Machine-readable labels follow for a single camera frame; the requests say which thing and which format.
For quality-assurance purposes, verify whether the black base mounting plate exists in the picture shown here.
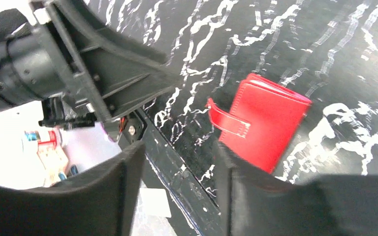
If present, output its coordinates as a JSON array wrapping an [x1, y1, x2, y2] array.
[[117, 109, 223, 236]]

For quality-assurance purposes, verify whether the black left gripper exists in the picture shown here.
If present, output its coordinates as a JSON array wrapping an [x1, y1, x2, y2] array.
[[0, 0, 179, 129]]

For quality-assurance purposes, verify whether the red leather card holder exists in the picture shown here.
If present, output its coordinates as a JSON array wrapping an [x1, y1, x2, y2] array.
[[206, 73, 312, 173]]

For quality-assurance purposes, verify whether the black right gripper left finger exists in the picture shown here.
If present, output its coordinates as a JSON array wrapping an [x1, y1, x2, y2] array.
[[0, 141, 145, 236]]

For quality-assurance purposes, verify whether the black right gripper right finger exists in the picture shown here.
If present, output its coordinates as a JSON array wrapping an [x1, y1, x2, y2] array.
[[216, 142, 378, 236]]

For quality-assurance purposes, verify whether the red white box outside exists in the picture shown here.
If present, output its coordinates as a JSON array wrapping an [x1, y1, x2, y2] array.
[[22, 128, 71, 187]]

